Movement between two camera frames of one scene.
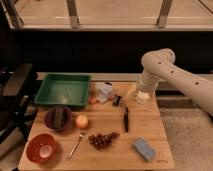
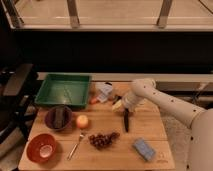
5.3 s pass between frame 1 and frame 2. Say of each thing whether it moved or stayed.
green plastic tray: stayed
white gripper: moved
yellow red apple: stayed
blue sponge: stayed
